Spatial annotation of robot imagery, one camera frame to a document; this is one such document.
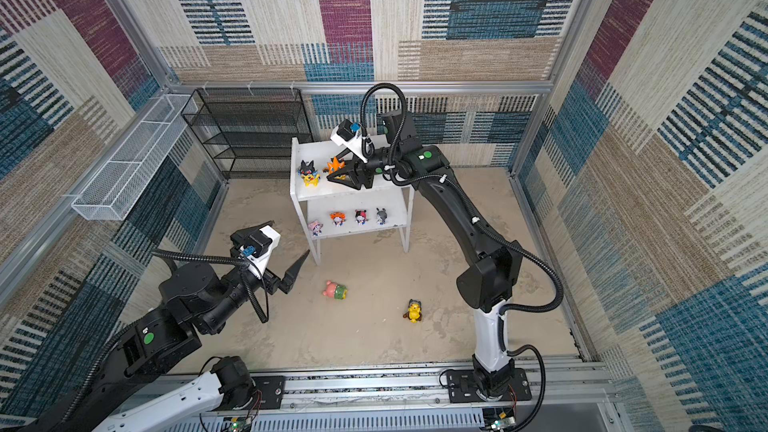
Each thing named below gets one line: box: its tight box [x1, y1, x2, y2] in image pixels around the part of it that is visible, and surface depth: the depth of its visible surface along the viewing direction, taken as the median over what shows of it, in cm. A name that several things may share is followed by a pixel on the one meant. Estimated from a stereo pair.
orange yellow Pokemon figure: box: [322, 156, 345, 174], surface depth 70 cm
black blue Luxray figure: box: [298, 160, 321, 187], surface depth 70 cm
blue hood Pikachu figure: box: [402, 298, 422, 323], surface depth 84 cm
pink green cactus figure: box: [322, 280, 348, 300], surface depth 89 cm
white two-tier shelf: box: [290, 137, 415, 265], surface depth 84 cm
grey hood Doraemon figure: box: [376, 207, 388, 225], surface depth 85 cm
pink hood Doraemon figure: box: [308, 220, 324, 237], surface depth 83 cm
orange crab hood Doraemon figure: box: [330, 212, 346, 227], surface depth 86 cm
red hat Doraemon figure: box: [354, 209, 368, 225], surface depth 85 cm
